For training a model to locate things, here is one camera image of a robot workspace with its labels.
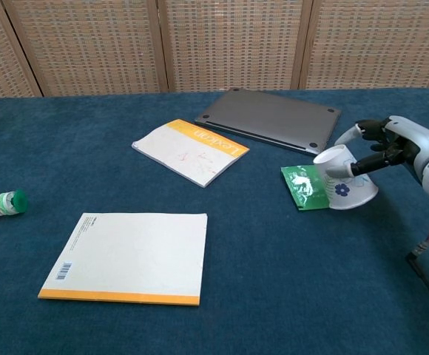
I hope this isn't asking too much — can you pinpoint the black cable with plug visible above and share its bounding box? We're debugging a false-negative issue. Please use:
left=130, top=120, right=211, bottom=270
left=405, top=209, right=429, bottom=322

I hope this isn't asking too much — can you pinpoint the green white toy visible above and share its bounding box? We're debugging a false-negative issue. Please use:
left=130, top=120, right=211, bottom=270
left=0, top=189, right=30, bottom=217

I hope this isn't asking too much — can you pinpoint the grey closed laptop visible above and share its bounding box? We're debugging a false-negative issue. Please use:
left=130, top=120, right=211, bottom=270
left=194, top=87, right=342, bottom=157

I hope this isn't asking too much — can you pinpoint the teal table cloth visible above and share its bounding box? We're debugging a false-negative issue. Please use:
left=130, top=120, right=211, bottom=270
left=0, top=87, right=429, bottom=355

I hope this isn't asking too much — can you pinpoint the woven folding screen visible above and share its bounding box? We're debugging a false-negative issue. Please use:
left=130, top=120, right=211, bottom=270
left=0, top=0, right=429, bottom=109

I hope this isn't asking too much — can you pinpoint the white book with barcode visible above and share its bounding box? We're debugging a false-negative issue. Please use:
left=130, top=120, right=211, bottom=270
left=37, top=212, right=209, bottom=308

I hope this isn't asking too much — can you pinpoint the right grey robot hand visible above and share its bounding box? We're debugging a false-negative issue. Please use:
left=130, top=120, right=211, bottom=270
left=326, top=115, right=429, bottom=181

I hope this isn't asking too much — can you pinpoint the Lexicon book orange stripe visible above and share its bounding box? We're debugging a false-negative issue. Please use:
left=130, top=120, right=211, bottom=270
left=131, top=118, right=251, bottom=189

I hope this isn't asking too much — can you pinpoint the green tea bag sachet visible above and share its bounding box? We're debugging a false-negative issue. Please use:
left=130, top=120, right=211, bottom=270
left=280, top=164, right=330, bottom=212

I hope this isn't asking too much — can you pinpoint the white floral paper cup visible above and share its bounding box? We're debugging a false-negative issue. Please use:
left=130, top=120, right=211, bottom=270
left=312, top=144, right=379, bottom=211

